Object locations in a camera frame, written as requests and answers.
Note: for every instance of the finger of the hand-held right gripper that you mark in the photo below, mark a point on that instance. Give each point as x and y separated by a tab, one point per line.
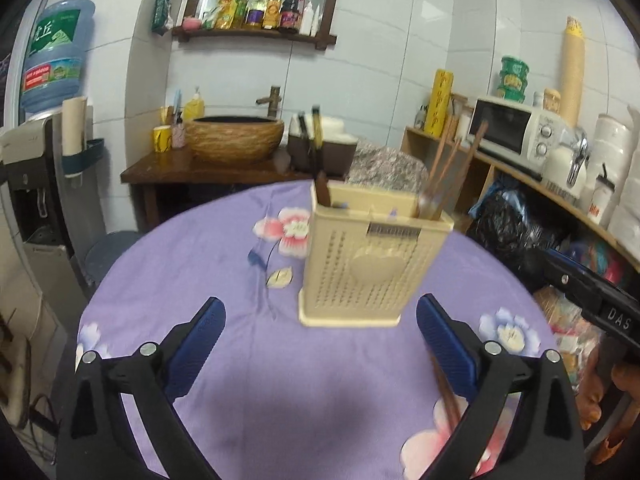
567	277

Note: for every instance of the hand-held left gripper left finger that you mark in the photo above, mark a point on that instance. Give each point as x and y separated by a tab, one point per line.
200	345

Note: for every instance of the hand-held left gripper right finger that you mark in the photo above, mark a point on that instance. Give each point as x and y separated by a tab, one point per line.
442	345

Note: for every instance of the brown wooden chopstick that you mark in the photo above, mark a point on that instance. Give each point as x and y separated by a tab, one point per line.
446	162
465	160
437	157
447	400

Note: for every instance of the beige plastic utensil holder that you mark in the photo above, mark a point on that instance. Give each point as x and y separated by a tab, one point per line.
370	260

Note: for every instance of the plain black chopstick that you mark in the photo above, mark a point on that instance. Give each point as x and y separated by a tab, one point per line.
303	127

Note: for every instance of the black chopstick gold band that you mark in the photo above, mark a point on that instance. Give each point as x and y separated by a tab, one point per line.
316	130

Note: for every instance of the person's right hand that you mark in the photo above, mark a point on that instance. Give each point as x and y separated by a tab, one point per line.
590	405

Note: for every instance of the black plastic bag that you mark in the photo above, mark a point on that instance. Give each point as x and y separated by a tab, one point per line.
505	230

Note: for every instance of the light wooden shelf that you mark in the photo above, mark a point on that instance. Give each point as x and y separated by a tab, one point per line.
565	195

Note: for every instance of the white cup black lid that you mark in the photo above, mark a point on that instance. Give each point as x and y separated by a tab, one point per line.
601	195

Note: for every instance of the purple floral tablecloth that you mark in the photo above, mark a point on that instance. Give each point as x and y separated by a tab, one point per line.
300	385

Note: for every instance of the white kettle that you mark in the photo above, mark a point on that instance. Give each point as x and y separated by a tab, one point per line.
562	167

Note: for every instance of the stack of white paper bowls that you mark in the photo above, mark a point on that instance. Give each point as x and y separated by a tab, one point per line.
622	175

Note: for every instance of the grey round stool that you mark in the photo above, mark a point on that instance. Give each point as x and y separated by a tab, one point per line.
112	255

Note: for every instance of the white microwave oven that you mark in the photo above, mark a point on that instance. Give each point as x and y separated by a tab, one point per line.
510	132

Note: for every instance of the dark wooden washstand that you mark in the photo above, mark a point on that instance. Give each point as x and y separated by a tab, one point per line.
175	170

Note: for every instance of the beige lidded jar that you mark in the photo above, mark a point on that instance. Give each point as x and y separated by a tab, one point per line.
552	100

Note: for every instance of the floral cloth cover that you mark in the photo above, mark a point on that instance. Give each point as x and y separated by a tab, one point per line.
385	167

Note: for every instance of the tall beige cup stack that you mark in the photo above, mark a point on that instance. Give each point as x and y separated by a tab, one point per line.
571	75

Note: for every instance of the yellow cup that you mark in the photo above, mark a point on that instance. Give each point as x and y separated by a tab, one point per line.
162	138

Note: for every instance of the woven pattern wash basin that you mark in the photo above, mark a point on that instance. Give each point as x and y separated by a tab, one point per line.
235	137

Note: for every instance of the yellow tall package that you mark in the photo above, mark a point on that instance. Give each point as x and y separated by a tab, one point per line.
439	102

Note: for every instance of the dark brown box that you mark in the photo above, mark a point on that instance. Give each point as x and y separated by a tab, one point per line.
335	145

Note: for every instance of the water dispenser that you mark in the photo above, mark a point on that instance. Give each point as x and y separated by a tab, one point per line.
35	185

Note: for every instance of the yellow soap bottle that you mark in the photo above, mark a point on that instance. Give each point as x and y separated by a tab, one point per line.
194	107

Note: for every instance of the white cup tube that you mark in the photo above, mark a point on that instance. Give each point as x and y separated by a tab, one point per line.
73	130

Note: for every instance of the brass faucet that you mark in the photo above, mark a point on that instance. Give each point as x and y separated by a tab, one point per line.
272	102

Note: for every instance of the wooden framed mirror shelf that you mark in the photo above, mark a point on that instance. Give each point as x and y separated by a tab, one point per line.
260	35

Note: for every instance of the pink round ornament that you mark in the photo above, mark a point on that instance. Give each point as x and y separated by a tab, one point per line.
191	23

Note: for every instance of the blue water jug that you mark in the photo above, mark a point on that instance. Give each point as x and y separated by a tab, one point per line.
55	55

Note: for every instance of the yellow snack packet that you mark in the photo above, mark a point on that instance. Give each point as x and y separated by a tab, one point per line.
226	12

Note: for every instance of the green bottle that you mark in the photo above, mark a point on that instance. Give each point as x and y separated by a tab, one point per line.
241	10

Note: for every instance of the yellow oil bottle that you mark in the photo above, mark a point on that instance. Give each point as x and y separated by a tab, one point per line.
255	10

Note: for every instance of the white squeeze bottle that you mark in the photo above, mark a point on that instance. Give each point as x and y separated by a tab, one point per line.
307	20

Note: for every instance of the orange label bottle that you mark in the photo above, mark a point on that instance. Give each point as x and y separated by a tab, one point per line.
272	10

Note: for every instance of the dark sauce bottle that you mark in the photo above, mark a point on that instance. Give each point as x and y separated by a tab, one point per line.
290	10

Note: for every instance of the green wall packet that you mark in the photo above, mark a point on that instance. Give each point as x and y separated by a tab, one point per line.
161	10

